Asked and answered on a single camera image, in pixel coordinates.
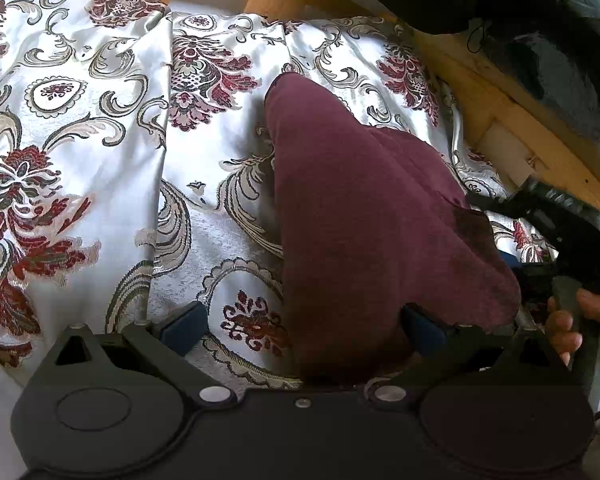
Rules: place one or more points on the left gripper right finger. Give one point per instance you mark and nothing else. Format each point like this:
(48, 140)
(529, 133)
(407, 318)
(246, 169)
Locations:
(446, 353)

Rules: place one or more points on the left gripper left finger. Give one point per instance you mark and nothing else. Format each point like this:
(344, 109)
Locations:
(164, 346)

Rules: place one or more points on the maroon knit garment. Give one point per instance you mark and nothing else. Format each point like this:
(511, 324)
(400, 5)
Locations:
(371, 220)

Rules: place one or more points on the person's right hand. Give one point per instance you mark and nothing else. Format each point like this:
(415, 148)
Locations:
(560, 327)

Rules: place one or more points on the floral white bedspread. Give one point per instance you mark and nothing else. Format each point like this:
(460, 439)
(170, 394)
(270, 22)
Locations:
(136, 172)

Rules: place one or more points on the black jacket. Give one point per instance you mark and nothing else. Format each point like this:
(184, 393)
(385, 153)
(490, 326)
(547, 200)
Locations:
(550, 47)

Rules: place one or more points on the wooden bed frame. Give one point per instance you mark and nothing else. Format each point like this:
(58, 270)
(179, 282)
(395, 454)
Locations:
(503, 121)

